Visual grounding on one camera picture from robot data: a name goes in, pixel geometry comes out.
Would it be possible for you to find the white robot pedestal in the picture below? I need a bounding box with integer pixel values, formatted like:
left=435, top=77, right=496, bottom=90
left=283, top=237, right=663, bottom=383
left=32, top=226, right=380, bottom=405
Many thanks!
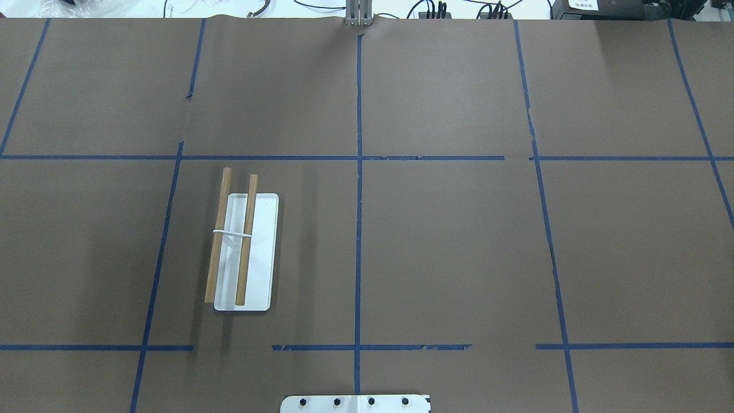
left=280, top=394, right=432, bottom=412

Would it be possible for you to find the black computer box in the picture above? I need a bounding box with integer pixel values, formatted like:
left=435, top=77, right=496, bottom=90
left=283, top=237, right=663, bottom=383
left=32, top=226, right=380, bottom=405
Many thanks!
left=552, top=0, right=708, bottom=21

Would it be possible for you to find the white wooden towel rack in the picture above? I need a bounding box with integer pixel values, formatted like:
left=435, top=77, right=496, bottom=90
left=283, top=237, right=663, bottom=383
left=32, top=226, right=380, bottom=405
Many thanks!
left=204, top=167, right=280, bottom=312

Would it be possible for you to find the clear plastic bag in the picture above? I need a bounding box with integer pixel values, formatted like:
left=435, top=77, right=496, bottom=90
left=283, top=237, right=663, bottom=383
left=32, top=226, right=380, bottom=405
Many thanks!
left=1, top=1, right=128, bottom=18

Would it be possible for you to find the aluminium frame post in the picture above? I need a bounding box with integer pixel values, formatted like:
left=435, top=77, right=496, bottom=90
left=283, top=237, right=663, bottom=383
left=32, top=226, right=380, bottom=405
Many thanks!
left=345, top=0, right=374, bottom=27

